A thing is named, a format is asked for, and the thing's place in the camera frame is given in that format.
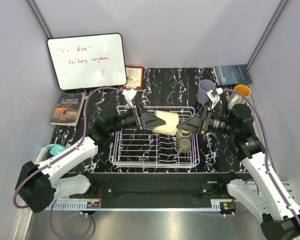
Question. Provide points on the small beige mug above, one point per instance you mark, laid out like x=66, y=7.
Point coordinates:
x=184, y=145

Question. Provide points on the Tale of Two Cities book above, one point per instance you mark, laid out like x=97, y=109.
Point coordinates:
x=68, y=109

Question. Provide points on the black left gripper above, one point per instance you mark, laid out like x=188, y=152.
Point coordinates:
x=144, y=120

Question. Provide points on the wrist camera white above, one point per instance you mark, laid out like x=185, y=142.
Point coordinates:
x=129, y=95
x=214, y=96

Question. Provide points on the white whiteboard black frame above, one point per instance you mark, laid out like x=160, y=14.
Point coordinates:
x=88, y=61

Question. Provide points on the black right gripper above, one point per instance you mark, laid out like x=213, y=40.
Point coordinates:
x=195, y=123

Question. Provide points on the cream and brown cup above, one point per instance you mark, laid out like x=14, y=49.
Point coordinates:
x=182, y=134

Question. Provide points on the cream ribbed cup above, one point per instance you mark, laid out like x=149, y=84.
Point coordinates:
x=171, y=121

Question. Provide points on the lilac plastic cup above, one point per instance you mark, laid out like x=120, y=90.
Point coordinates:
x=204, y=86

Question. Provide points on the white wire dish rack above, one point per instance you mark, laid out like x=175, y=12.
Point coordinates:
x=136, y=148

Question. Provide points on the dark blue book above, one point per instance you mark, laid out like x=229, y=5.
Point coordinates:
x=232, y=75

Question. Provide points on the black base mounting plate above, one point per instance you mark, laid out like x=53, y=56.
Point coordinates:
x=162, y=191

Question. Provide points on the black marble pattern mat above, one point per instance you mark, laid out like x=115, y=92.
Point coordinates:
x=172, y=87

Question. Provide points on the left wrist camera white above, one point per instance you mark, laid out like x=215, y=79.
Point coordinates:
x=129, y=95

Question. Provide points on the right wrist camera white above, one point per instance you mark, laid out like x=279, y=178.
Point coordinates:
x=214, y=96

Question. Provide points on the floral white mug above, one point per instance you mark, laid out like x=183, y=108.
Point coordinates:
x=235, y=98

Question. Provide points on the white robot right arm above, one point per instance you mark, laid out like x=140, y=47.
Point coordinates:
x=276, y=211

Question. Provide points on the red paperback book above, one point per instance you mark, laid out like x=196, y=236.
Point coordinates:
x=135, y=77

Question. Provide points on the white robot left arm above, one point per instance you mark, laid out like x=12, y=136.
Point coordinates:
x=40, y=184

